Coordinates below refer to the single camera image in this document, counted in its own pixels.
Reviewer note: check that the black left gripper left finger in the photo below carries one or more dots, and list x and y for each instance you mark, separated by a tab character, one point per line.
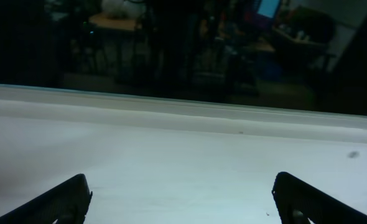
67	203

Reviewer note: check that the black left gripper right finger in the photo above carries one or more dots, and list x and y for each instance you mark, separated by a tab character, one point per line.
299	202

